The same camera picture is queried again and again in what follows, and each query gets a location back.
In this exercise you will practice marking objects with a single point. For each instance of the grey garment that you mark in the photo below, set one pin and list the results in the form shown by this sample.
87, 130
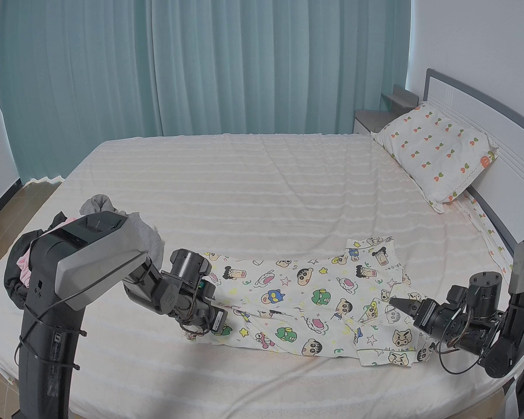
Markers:
98, 203

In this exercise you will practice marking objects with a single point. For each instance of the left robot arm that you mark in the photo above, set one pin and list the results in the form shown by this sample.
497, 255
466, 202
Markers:
91, 251

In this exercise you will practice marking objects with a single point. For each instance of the pink garment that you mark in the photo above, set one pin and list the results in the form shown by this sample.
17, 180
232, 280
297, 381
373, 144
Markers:
25, 271

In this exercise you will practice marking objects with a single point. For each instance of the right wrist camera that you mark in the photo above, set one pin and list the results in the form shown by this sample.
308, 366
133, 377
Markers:
456, 296

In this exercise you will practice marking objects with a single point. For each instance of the bed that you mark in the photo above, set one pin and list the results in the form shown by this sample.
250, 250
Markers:
244, 181

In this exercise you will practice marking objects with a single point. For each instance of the white printed pillow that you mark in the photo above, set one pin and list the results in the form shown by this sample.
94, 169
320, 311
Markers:
436, 151

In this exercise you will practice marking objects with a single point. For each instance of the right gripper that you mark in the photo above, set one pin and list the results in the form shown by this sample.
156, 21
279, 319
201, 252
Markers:
432, 317

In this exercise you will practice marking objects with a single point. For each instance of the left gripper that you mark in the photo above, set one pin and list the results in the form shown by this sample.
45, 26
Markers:
212, 319

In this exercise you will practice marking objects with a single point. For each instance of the grey bedside table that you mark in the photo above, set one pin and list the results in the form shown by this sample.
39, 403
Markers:
371, 120

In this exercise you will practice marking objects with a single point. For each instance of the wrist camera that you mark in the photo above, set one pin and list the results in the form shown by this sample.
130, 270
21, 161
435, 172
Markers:
209, 288
456, 296

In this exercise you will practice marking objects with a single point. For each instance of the blue-green curtain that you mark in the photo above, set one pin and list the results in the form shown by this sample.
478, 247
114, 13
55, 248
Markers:
279, 50
78, 68

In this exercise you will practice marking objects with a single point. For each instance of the black garment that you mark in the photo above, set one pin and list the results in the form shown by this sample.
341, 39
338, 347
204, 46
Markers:
13, 273

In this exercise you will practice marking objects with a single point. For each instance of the white printed pyjama top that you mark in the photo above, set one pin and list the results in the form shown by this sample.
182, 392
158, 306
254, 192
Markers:
297, 295

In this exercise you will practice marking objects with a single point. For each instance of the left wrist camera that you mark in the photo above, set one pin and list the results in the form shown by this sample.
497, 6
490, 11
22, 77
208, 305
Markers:
209, 288

